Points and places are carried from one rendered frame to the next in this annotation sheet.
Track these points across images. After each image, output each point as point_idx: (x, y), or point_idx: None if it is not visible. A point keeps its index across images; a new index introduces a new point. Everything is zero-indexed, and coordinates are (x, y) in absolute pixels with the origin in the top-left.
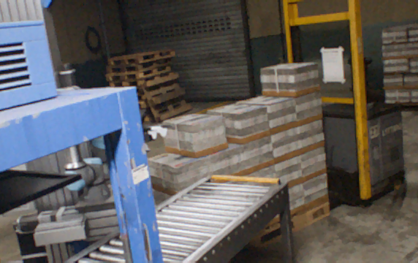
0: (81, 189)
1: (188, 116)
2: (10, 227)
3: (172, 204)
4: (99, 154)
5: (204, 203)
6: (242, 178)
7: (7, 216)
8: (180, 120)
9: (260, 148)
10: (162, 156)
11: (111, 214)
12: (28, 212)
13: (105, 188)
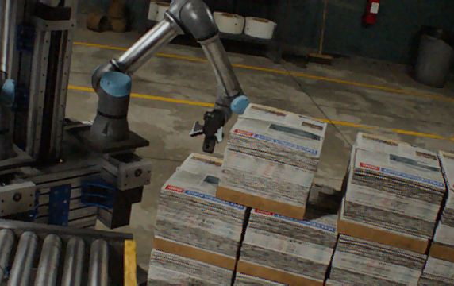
0: (21, 131)
1: (300, 119)
2: (171, 152)
3: None
4: (99, 97)
5: None
6: (125, 283)
7: (194, 140)
8: (267, 116)
9: (384, 266)
10: (211, 162)
11: None
12: (216, 150)
13: None
